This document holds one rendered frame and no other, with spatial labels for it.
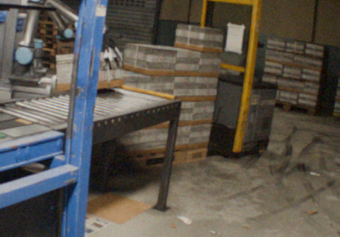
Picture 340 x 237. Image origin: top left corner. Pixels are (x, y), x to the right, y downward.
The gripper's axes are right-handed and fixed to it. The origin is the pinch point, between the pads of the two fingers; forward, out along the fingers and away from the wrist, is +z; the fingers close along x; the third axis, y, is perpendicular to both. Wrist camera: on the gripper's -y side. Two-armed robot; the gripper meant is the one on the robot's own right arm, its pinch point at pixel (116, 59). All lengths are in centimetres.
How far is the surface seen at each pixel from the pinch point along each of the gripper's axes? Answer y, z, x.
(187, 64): 12, 5, -134
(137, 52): 36, -19, -101
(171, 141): -2, 61, -25
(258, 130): 2, 90, -228
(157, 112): -15.8, 40.7, 5.1
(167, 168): 9, 77, -25
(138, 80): 37, 6, -83
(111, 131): -14, 44, 56
